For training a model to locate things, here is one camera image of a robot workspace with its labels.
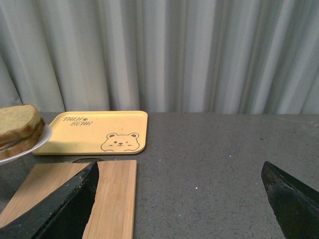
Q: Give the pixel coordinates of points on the wooden cutting board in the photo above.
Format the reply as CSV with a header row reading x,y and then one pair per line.
x,y
112,215

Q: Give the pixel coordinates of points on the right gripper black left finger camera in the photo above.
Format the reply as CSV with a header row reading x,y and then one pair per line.
x,y
63,214

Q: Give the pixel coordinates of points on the white round plate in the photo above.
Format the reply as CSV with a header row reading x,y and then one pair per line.
x,y
46,135

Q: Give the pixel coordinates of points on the bread slice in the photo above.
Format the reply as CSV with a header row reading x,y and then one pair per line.
x,y
22,146
17,122

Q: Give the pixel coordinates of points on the yellow bear tray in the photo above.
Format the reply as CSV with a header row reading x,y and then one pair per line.
x,y
96,133

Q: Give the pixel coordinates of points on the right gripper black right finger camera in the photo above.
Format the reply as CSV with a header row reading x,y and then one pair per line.
x,y
295,204

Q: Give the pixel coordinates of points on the grey pleated curtain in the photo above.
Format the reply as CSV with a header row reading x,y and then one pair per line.
x,y
221,56

